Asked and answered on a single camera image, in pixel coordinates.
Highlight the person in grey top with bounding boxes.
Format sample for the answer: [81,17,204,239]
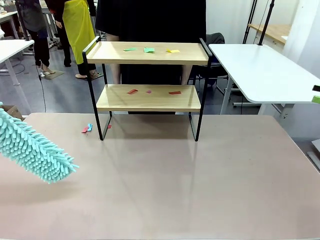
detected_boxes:
[14,0,56,76]

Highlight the white background desk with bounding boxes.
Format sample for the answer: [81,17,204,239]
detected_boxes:
[0,9,20,40]

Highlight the person's right forearm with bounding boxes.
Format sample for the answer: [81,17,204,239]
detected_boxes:
[106,34,122,85]

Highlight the two-tier wooden shelf black frame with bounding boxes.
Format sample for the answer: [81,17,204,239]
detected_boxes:
[81,36,213,142]

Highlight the teal chenille duster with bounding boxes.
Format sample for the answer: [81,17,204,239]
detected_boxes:
[0,101,81,185]

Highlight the small white desk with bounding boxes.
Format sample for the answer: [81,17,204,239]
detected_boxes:
[0,39,35,113]

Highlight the black stand pole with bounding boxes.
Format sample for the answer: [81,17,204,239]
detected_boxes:
[258,0,276,47]

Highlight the wooden counter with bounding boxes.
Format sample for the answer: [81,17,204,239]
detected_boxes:
[246,23,293,46]

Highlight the black chair with jacket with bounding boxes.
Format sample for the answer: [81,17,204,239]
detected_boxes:
[192,32,230,97]

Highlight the person with yellow apron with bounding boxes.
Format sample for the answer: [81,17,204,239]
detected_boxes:
[44,0,99,80]

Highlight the black hanging cable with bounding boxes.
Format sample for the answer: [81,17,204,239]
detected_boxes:
[36,59,48,113]

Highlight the grey metal base frame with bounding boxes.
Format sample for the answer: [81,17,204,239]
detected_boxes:
[306,138,320,174]

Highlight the large white side table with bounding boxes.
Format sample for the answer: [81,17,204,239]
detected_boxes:
[208,43,320,116]

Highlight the thick black pole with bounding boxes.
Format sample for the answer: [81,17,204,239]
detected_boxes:
[15,0,30,42]

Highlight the person in black clothes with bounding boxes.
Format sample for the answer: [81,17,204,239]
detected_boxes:
[94,0,208,116]

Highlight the grey floor mat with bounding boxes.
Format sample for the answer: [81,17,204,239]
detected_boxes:
[40,70,66,81]

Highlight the black tripod stand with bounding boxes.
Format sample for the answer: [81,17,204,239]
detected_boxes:
[242,0,259,45]

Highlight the cardboard box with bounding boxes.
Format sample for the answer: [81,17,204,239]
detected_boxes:
[0,104,25,123]

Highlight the person's left forearm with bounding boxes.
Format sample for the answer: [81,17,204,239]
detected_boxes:
[180,65,194,86]

